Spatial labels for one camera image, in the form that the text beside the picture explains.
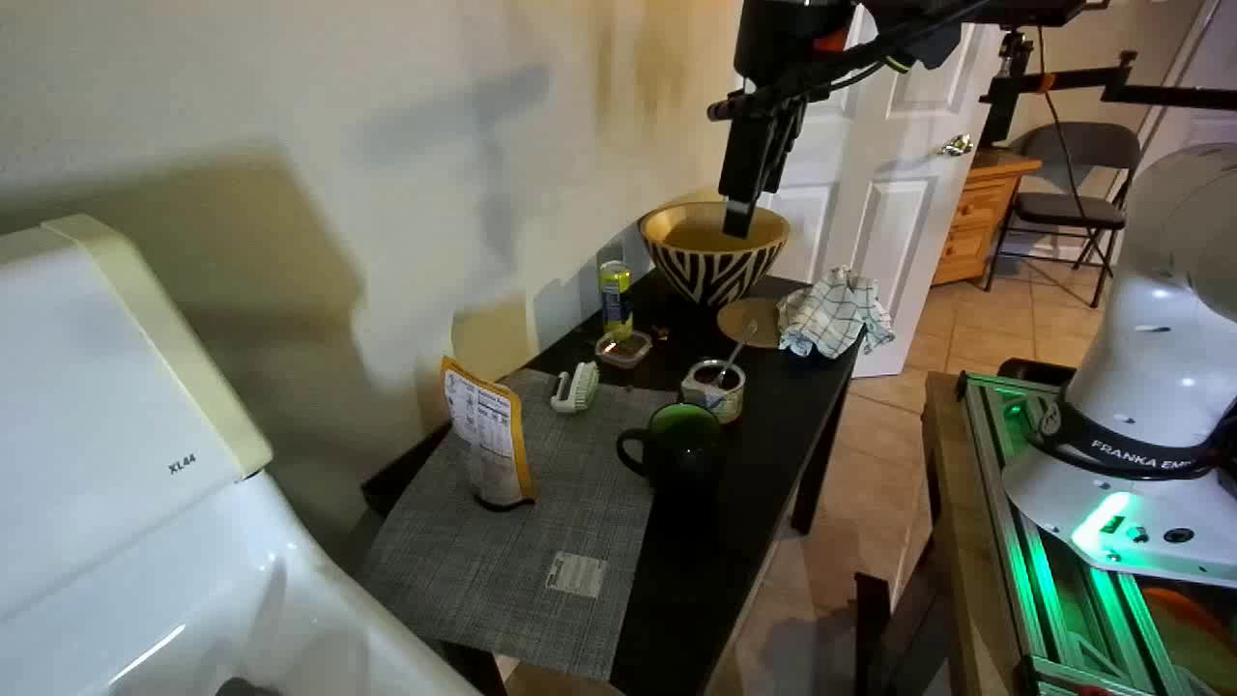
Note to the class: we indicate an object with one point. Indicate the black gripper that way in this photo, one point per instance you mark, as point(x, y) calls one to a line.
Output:
point(791, 51)

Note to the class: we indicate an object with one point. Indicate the white green scrub brush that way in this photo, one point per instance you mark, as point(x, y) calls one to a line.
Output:
point(572, 388)

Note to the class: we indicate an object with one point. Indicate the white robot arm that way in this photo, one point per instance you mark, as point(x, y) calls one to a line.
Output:
point(1121, 460)

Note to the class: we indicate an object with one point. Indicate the wooden zebra pattern bowl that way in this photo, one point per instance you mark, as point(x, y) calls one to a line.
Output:
point(694, 249)

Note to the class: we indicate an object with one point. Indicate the white paneled door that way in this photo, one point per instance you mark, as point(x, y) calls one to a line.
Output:
point(874, 174)

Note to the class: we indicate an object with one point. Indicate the round cork coaster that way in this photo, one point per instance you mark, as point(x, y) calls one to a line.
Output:
point(751, 321)

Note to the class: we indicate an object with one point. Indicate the white checked dish towel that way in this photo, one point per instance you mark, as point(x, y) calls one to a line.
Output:
point(832, 317)

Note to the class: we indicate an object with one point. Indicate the yellow green bottle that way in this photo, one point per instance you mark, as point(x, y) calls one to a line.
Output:
point(612, 288)

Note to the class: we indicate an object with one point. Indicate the wooden drawer cabinet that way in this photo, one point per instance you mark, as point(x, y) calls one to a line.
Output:
point(978, 215)

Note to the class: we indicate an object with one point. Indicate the small white orange cup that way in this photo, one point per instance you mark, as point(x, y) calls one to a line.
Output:
point(716, 384)

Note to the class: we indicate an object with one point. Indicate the dark green mug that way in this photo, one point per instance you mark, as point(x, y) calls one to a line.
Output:
point(679, 446)

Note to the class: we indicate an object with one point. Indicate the black folding chair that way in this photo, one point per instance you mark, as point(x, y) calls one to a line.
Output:
point(1075, 148)

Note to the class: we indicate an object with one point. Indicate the black side table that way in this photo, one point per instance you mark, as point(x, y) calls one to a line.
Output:
point(702, 559)

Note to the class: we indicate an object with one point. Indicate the yellow food pouch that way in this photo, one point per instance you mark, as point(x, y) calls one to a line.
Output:
point(488, 421)

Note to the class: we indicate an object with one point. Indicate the white gas stove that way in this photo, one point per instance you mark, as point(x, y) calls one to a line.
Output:
point(143, 551)

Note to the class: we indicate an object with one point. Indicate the black camera tripod arm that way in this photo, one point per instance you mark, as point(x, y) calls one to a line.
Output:
point(1015, 77)

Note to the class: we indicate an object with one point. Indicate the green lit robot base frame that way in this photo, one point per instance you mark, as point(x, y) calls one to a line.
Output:
point(1024, 611)

